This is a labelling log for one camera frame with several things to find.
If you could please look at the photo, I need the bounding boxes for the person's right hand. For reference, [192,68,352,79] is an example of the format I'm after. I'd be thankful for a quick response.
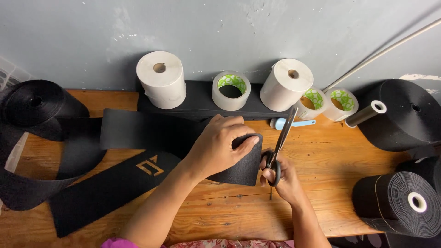
[259,148,304,208]

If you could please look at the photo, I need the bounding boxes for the person's left hand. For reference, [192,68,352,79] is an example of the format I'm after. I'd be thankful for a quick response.
[184,115,260,180]

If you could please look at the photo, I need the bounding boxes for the black-handled scissors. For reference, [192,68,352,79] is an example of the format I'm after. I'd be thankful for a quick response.
[261,106,300,187]

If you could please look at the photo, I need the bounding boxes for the black strap with gold logo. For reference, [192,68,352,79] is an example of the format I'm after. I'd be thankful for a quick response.
[49,133,264,239]

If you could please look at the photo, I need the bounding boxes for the clear tape roll green core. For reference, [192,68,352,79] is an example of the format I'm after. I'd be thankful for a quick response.
[294,88,328,120]
[322,87,359,122]
[212,71,252,112]

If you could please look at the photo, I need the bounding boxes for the person's pink floral clothing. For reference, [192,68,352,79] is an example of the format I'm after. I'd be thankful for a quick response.
[101,237,295,248]

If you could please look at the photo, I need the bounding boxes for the white paper roll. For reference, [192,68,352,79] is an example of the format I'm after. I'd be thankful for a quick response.
[260,58,314,112]
[136,51,187,110]

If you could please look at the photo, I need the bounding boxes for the folded black fabric stack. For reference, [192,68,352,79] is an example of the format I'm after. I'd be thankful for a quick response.
[137,80,290,121]

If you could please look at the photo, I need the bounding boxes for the grey film roll white core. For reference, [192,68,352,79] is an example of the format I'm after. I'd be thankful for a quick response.
[345,100,387,129]

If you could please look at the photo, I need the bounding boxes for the black elastic band piece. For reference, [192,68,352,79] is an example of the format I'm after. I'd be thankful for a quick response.
[100,108,214,159]

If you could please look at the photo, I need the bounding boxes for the black hook-and-loop roll white core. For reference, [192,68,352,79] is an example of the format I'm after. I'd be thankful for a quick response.
[352,171,441,239]

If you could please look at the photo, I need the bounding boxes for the large black webbing roll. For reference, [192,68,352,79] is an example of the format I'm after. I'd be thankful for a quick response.
[356,79,441,152]
[0,80,107,211]

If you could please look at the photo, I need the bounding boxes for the thin white rod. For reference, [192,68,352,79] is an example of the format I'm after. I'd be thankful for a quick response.
[322,17,441,93]

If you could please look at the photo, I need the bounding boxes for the light blue handled brush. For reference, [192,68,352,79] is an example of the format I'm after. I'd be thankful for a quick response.
[270,117,316,130]

